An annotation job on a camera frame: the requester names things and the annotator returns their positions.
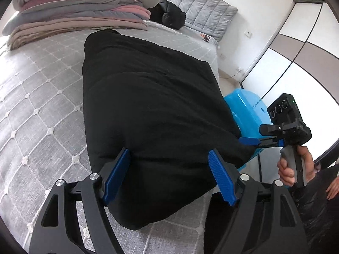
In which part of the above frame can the white cable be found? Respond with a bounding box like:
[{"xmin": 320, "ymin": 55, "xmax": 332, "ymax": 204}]
[{"xmin": 219, "ymin": 68, "xmax": 243, "ymax": 80}]

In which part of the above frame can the stack of folded quilts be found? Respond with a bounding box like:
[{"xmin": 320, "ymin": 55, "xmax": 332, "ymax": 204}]
[{"xmin": 3, "ymin": 0, "xmax": 163, "ymax": 51}]

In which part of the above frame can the black padded coat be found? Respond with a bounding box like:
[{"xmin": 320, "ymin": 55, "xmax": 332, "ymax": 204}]
[{"xmin": 82, "ymin": 30, "xmax": 256, "ymax": 231}]

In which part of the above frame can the blue plastic stool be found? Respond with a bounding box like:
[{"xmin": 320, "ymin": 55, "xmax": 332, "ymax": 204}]
[{"xmin": 224, "ymin": 88, "xmax": 274, "ymax": 172}]

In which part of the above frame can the bed with grey quilted cover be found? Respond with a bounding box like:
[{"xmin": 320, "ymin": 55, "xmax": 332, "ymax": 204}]
[{"xmin": 0, "ymin": 21, "xmax": 221, "ymax": 254}]

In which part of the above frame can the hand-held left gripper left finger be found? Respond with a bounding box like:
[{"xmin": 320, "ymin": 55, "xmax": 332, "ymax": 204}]
[{"xmin": 30, "ymin": 148, "xmax": 131, "ymax": 254}]

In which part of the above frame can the person's black glossy jacket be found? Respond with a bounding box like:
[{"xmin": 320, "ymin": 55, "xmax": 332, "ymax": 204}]
[{"xmin": 204, "ymin": 161, "xmax": 339, "ymax": 254}]

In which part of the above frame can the grey quilted headboard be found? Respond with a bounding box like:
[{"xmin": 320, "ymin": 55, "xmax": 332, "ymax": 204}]
[{"xmin": 148, "ymin": 0, "xmax": 238, "ymax": 42}]

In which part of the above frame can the black puffer jacket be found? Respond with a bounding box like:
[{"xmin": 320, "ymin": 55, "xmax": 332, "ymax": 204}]
[{"xmin": 150, "ymin": 0, "xmax": 186, "ymax": 30}]

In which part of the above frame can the person's right hand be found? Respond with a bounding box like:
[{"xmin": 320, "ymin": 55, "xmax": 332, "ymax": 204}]
[{"xmin": 277, "ymin": 145, "xmax": 315, "ymax": 187}]

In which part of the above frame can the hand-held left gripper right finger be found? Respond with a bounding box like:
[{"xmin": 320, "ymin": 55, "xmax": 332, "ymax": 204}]
[{"xmin": 208, "ymin": 149, "xmax": 309, "ymax": 254}]

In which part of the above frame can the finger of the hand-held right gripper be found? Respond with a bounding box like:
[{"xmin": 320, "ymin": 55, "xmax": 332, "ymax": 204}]
[{"xmin": 238, "ymin": 136, "xmax": 284, "ymax": 149}]

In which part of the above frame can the white and grey wardrobe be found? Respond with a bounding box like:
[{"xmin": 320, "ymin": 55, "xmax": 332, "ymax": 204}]
[{"xmin": 242, "ymin": 0, "xmax": 339, "ymax": 170}]

